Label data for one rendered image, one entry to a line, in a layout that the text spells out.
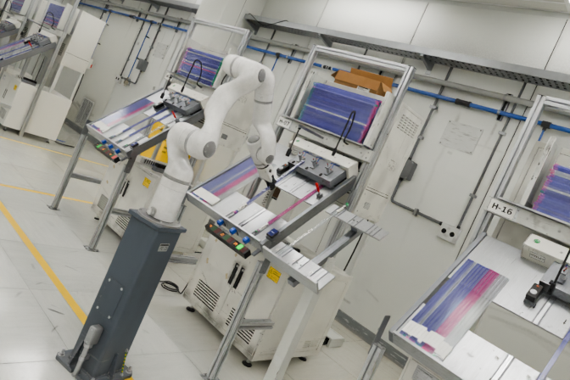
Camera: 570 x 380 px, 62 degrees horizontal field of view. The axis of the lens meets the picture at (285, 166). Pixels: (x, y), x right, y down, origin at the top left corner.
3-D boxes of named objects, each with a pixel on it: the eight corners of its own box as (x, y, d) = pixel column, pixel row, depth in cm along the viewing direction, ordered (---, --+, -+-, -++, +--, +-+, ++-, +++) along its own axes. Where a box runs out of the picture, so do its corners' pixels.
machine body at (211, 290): (246, 371, 258) (293, 268, 255) (177, 304, 304) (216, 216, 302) (314, 363, 307) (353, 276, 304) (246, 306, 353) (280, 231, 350)
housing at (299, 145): (349, 188, 271) (348, 168, 263) (291, 160, 303) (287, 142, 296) (359, 181, 275) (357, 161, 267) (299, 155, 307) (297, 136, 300)
